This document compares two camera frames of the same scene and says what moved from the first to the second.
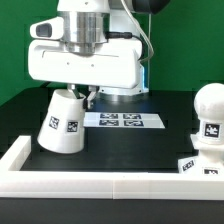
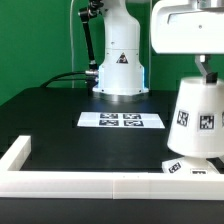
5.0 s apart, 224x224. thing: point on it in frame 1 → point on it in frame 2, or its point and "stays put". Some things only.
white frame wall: (116, 185) stays put
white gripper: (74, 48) → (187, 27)
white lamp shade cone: (62, 129) → (198, 123)
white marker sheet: (122, 120) stays put
